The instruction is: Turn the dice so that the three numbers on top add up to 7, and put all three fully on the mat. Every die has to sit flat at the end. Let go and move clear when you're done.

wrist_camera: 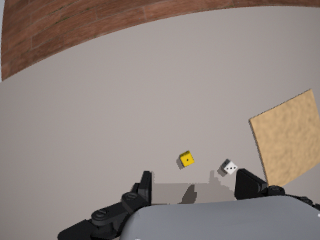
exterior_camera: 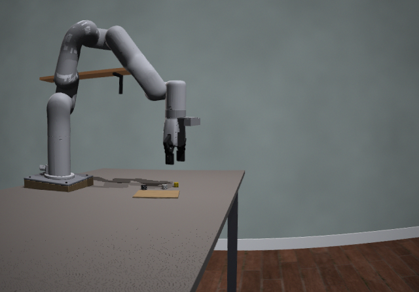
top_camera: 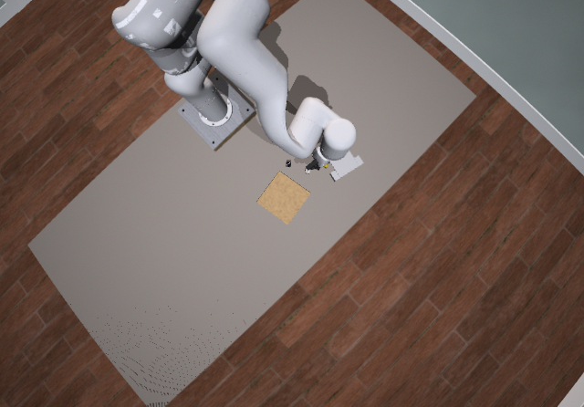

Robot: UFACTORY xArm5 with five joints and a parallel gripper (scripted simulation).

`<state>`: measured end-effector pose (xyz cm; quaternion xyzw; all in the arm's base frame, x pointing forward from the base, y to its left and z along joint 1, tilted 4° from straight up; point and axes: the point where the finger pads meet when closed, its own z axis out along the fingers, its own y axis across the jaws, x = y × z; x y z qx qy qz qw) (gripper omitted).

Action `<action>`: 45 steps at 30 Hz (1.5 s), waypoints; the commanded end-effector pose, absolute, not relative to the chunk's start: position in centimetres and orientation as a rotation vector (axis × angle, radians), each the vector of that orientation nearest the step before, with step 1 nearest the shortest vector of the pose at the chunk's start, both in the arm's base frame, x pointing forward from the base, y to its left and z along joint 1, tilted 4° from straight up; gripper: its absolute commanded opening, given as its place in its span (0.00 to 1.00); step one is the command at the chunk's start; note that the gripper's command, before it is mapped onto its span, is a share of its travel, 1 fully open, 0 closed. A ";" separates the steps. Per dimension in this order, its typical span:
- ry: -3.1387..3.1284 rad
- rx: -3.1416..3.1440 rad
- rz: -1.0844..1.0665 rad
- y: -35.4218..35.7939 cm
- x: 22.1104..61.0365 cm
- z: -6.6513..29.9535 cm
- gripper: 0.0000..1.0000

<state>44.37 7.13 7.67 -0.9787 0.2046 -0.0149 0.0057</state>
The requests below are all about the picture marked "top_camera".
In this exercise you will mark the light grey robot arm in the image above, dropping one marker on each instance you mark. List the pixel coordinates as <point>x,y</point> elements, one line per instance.
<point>228,41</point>

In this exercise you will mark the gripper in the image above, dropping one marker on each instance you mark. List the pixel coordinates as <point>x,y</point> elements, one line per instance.
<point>319,160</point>

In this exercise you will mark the tan square mat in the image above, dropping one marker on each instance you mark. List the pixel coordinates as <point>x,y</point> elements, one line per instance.
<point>283,198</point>

